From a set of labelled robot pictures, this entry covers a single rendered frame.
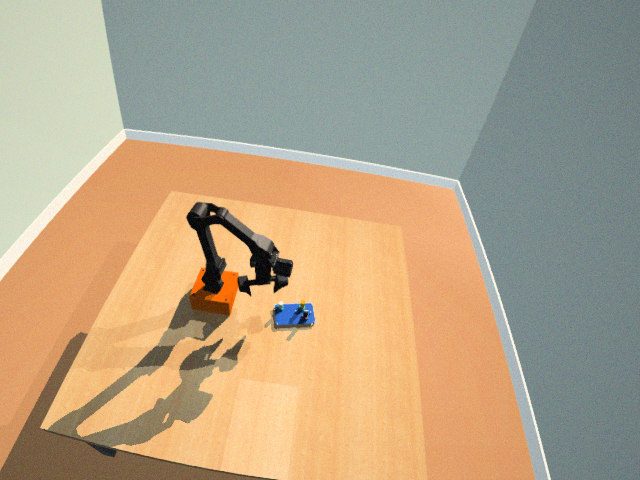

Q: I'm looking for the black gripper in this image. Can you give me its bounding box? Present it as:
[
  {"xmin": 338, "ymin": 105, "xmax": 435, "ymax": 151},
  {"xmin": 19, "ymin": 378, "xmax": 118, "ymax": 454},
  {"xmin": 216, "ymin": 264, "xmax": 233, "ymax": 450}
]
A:
[{"xmin": 237, "ymin": 271, "xmax": 289, "ymax": 297}]

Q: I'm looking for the blue circuit board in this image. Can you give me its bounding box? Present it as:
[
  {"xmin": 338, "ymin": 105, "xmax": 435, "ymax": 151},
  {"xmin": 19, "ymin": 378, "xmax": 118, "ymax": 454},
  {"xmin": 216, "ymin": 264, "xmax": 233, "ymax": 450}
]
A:
[{"xmin": 275, "ymin": 300, "xmax": 316, "ymax": 326}]

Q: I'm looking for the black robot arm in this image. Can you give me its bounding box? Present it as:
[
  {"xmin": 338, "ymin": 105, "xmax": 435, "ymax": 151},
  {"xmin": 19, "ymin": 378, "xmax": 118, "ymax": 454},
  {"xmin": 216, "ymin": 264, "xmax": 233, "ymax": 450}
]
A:
[{"xmin": 186, "ymin": 201, "xmax": 293, "ymax": 294}]

